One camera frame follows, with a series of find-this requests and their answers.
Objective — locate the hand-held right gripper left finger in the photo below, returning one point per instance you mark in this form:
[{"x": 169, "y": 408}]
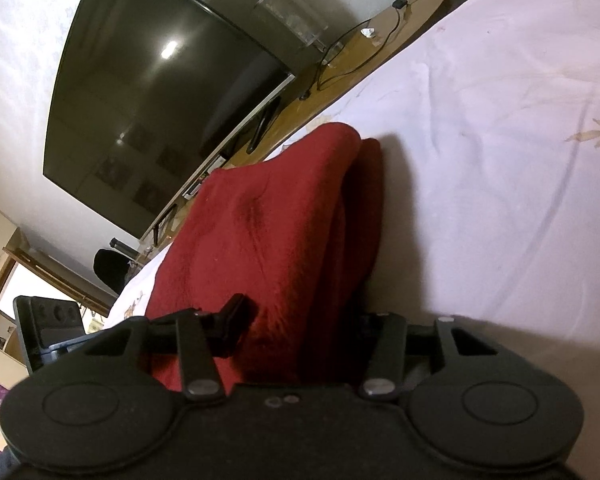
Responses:
[{"x": 230, "y": 321}]

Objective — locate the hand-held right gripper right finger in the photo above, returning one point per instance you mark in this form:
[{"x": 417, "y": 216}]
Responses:
[{"x": 381, "y": 341}]

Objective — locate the red knit garment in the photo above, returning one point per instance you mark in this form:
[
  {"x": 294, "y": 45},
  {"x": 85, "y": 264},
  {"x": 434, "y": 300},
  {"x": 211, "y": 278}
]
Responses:
[{"x": 260, "y": 240}]

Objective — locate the wooden framed window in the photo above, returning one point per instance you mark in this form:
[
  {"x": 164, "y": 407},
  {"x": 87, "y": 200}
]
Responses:
[{"x": 40, "y": 280}]

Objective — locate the black chair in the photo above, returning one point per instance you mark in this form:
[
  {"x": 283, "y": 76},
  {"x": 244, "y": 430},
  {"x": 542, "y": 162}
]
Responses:
[{"x": 109, "y": 267}]

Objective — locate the white floral bed sheet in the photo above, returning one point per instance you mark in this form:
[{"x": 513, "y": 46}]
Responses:
[{"x": 505, "y": 160}]

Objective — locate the black television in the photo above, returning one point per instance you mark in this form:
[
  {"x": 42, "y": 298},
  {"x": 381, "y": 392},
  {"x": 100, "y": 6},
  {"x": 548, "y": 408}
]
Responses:
[{"x": 145, "y": 85}]

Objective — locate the wooden television cabinet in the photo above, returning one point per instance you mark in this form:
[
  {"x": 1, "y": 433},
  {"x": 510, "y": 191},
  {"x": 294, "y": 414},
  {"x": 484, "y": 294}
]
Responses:
[{"x": 360, "y": 55}]

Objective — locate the small white wrapper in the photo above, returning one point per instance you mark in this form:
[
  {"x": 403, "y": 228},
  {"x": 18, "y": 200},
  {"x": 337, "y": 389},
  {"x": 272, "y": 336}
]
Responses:
[{"x": 368, "y": 33}]

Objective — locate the clear glass jar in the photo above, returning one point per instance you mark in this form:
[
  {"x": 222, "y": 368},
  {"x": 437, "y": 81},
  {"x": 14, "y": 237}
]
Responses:
[{"x": 292, "y": 15}]

